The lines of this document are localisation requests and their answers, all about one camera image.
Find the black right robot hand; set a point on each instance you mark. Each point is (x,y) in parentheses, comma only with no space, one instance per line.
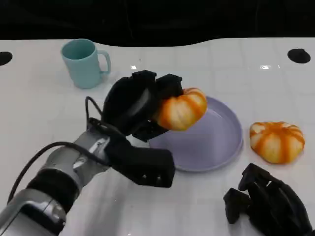
(275,209)

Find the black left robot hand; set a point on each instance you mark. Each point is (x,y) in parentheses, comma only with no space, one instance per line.
(128,105)

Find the orange and white toy bread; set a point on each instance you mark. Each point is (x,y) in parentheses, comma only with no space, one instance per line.
(276,143)
(182,110)

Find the pale green mug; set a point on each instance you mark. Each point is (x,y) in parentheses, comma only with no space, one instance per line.
(83,68)

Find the lilac plate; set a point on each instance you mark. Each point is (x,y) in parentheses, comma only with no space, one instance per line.
(211,145)

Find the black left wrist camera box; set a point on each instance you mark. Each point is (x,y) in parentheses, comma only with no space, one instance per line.
(145,162)

